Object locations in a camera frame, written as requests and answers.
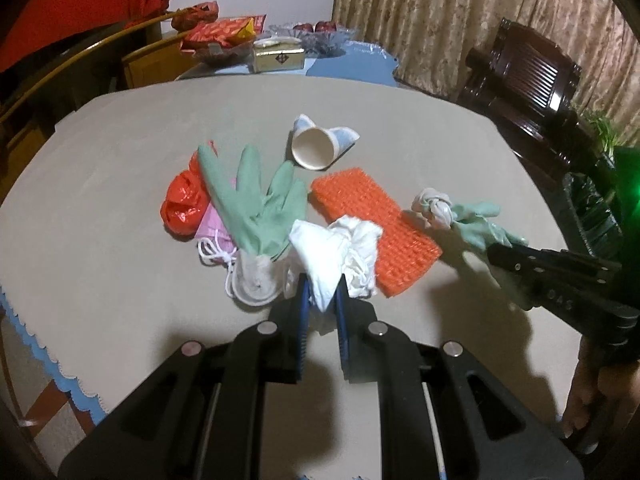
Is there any white plastic bag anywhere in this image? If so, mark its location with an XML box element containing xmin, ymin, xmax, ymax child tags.
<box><xmin>283</xmin><ymin>216</ymin><xmax>383</xmax><ymax>335</ymax></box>

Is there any orange foam net mat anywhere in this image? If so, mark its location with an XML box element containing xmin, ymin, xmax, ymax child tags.
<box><xmin>309</xmin><ymin>167</ymin><xmax>445</xmax><ymax>300</ymax></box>

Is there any pink face mask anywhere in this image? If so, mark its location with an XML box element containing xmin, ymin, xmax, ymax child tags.
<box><xmin>195</xmin><ymin>203</ymin><xmax>239</xmax><ymax>298</ymax></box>

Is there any small green glove with knot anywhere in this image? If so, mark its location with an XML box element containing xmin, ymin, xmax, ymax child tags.
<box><xmin>411</xmin><ymin>186</ymin><xmax>533</xmax><ymax>311</ymax></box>

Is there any large green rubber glove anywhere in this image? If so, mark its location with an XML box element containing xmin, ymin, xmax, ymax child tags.
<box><xmin>196</xmin><ymin>143</ymin><xmax>308</xmax><ymax>308</ymax></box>

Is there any black trash bin with bag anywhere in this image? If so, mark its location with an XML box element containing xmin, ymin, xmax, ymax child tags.
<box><xmin>560</xmin><ymin>168</ymin><xmax>624</xmax><ymax>263</ymax></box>

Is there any person's right hand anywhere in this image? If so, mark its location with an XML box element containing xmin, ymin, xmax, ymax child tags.
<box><xmin>561</xmin><ymin>336</ymin><xmax>639</xmax><ymax>438</ymax></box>

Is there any green potted plant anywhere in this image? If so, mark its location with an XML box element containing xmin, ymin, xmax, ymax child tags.
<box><xmin>578</xmin><ymin>107</ymin><xmax>639</xmax><ymax>164</ymax></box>

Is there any red plastic bag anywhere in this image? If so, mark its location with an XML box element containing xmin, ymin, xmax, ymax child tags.
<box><xmin>160</xmin><ymin>151</ymin><xmax>210</xmax><ymax>238</ymax></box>

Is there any beige tablecloth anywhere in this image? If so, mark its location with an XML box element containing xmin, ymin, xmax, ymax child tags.
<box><xmin>0</xmin><ymin>74</ymin><xmax>586</xmax><ymax>480</ymax></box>

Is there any white paper cup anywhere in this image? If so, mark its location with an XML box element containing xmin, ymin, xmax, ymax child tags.
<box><xmin>291</xmin><ymin>114</ymin><xmax>360</xmax><ymax>171</ymax></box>

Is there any dark wooden armchair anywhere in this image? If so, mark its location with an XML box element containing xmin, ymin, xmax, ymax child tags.
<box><xmin>457</xmin><ymin>18</ymin><xmax>582</xmax><ymax>174</ymax></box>

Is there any blue tablecloth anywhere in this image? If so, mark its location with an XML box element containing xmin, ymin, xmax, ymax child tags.
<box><xmin>174</xmin><ymin>39</ymin><xmax>402</xmax><ymax>89</ymax></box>

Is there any yellow tissue box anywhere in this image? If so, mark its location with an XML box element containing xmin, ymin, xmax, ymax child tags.
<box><xmin>252</xmin><ymin>36</ymin><xmax>306</xmax><ymax>73</ymax></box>

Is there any glass fruit bowl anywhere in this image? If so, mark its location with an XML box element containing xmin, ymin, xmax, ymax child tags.
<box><xmin>268</xmin><ymin>21</ymin><xmax>356</xmax><ymax>58</ymax></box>

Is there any beige patterned curtain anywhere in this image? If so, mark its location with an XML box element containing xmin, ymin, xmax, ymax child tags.
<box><xmin>333</xmin><ymin>0</ymin><xmax>639</xmax><ymax>145</ymax></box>

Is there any red snack bag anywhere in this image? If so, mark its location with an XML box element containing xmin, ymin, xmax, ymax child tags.
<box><xmin>180</xmin><ymin>14</ymin><xmax>267</xmax><ymax>52</ymax></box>

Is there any orange red bag on chair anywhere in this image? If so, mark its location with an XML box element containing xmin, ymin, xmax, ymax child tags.
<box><xmin>171</xmin><ymin>1</ymin><xmax>219</xmax><ymax>32</ymax></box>

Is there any wooden chair with curved rail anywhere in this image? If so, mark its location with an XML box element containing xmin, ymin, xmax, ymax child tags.
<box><xmin>1</xmin><ymin>9</ymin><xmax>189</xmax><ymax>197</ymax></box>

